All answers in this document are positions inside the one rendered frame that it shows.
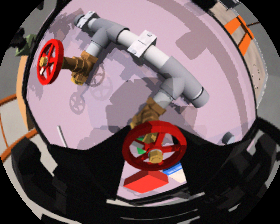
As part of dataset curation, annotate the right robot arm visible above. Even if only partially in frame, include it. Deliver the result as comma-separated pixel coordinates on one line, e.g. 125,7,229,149
12,27,26,51

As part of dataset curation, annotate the grey pipe with red valve handwheels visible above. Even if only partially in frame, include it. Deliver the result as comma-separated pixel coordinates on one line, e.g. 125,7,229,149
37,11,210,171

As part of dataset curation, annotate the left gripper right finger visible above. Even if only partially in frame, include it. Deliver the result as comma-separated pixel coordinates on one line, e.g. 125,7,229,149
177,126,251,196

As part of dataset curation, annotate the red rectangular block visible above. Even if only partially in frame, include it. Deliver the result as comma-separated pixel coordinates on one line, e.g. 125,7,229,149
123,170,169,193

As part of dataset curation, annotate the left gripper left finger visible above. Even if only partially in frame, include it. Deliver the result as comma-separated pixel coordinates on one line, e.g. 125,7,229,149
47,125,131,201

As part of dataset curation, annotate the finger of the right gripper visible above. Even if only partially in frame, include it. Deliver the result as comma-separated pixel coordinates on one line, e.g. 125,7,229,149
36,1,44,10
9,32,23,46

